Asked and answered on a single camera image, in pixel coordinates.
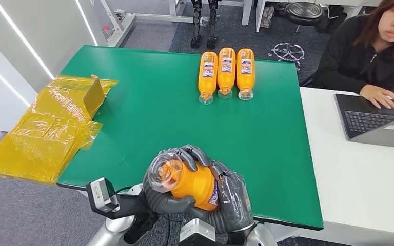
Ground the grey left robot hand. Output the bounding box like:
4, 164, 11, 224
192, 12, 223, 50
142, 147, 199, 216

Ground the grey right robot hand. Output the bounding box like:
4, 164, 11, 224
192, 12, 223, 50
183, 144, 254, 221

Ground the orange juice bottle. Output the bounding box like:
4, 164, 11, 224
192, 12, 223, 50
216, 47, 237, 100
236, 48, 256, 101
198, 51, 219, 105
147, 152, 220, 212

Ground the green table mat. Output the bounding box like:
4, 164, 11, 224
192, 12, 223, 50
56, 45, 324, 232

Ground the yellow film wrapped cardboard box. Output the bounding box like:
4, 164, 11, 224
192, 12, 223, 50
0, 74, 119, 186

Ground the grey laptop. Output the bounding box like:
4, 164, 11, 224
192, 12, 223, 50
333, 93, 394, 150

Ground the black robot leg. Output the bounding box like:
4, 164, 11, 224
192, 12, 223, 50
206, 0, 220, 50
190, 0, 203, 49

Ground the person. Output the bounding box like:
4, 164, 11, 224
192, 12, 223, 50
310, 0, 394, 110

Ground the grey cloth bag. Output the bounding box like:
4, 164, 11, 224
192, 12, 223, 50
260, 5, 275, 29

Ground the white light strip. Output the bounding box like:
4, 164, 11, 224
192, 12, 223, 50
0, 0, 55, 81
74, 0, 99, 47
0, 53, 31, 107

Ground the black round stool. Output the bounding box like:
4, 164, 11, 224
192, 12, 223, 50
268, 2, 325, 70

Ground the black backpack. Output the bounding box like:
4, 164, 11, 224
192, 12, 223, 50
316, 5, 345, 33

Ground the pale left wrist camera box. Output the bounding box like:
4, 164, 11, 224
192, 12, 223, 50
86, 177, 120, 214

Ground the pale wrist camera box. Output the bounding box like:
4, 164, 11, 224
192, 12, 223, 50
179, 218, 217, 246
86, 177, 120, 214

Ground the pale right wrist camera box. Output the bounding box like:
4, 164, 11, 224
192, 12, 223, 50
179, 218, 217, 246

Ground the white metal frame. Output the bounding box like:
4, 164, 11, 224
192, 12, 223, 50
100, 0, 211, 48

